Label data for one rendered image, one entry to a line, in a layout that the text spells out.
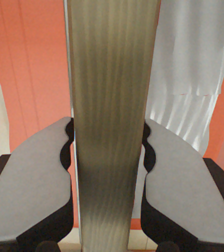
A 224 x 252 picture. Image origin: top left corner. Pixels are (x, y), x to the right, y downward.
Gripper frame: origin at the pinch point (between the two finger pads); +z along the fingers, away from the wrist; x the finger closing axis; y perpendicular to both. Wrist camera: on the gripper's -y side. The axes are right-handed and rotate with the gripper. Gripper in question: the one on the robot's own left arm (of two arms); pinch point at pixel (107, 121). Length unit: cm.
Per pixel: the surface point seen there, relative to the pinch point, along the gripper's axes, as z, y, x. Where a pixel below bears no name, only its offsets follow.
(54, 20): 6.3, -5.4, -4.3
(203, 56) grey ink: 5.5, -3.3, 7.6
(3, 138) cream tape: 6.4, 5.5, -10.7
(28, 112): 6.4, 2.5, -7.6
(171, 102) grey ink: 5.7, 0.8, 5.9
